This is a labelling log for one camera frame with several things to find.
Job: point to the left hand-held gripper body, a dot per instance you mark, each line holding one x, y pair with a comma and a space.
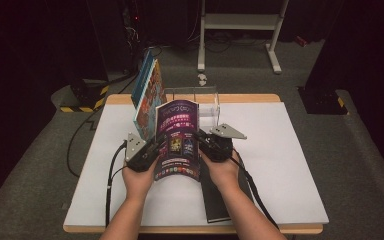
141, 160

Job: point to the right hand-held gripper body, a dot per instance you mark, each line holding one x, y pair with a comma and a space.
218, 150

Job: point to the purple magazine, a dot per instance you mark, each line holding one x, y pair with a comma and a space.
178, 133

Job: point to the clear acrylic book organizer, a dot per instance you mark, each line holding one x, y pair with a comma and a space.
210, 110

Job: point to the green and blue picture book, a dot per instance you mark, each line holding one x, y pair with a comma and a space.
150, 103

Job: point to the black hardcover book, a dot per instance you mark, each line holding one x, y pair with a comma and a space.
213, 203

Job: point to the dark blue picture book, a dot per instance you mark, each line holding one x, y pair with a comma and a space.
140, 86

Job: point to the person's right hand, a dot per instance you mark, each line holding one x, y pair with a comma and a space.
223, 173

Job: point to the person's left hand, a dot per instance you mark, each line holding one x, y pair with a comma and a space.
138, 185

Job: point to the small white floor object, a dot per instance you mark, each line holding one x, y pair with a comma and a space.
202, 80

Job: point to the white table board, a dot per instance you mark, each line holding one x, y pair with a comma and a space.
280, 150

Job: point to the black base with yellow stripes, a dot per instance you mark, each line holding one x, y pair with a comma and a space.
86, 96
323, 101

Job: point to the white metal stand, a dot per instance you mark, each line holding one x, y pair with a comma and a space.
240, 21

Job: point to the small red floor object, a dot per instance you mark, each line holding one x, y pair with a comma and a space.
300, 41

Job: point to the black curtain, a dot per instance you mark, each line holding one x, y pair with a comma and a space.
363, 50
20, 66

